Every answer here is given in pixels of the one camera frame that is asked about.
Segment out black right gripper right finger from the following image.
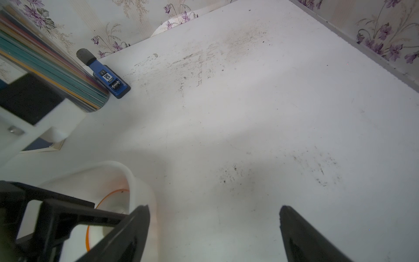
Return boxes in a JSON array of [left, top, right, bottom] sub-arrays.
[[279, 206, 351, 262]]

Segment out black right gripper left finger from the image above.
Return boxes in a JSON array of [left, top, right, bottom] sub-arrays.
[[78, 205, 151, 262]]

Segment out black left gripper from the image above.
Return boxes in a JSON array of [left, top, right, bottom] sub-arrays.
[[1, 181, 126, 262]]

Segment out white plastic storage box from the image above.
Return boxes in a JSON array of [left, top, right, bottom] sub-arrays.
[[16, 160, 159, 262]]

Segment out dark blue book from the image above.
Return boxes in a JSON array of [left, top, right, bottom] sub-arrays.
[[20, 138, 65, 154]]

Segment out striped cylinder with blue lid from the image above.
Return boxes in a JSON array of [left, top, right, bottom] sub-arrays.
[[1, 5, 110, 112]]

